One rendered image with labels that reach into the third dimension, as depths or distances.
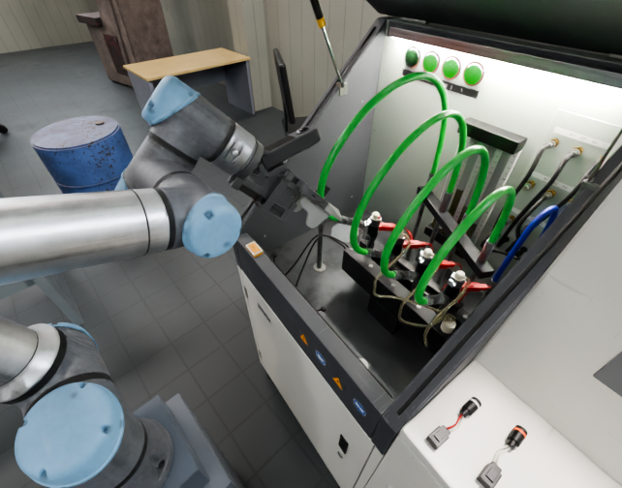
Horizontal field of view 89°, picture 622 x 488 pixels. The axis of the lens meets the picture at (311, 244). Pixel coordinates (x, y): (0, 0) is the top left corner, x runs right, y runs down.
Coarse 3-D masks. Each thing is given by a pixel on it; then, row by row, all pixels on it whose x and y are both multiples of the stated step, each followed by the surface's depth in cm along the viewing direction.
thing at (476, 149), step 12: (456, 156) 51; (468, 156) 52; (444, 168) 51; (432, 180) 51; (480, 180) 63; (420, 192) 51; (480, 192) 65; (408, 216) 52; (396, 228) 53; (396, 240) 54; (384, 252) 55; (384, 264) 57; (396, 276) 63; (408, 276) 67
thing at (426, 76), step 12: (420, 72) 58; (396, 84) 56; (384, 96) 55; (444, 96) 66; (444, 108) 69; (360, 120) 55; (444, 120) 71; (348, 132) 55; (444, 132) 74; (336, 144) 56; (324, 168) 58; (432, 168) 81; (324, 180) 58
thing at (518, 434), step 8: (512, 432) 53; (520, 432) 53; (512, 440) 52; (520, 440) 52; (512, 448) 52; (488, 464) 50; (496, 464) 51; (488, 472) 49; (496, 472) 49; (480, 480) 49; (488, 480) 48; (496, 480) 48
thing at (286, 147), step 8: (304, 128) 54; (312, 128) 54; (288, 136) 56; (296, 136) 54; (304, 136) 53; (312, 136) 54; (272, 144) 55; (280, 144) 53; (288, 144) 53; (296, 144) 53; (304, 144) 54; (312, 144) 54; (264, 152) 53; (272, 152) 52; (280, 152) 53; (288, 152) 53; (296, 152) 54; (264, 160) 52; (272, 160) 52; (280, 160) 53
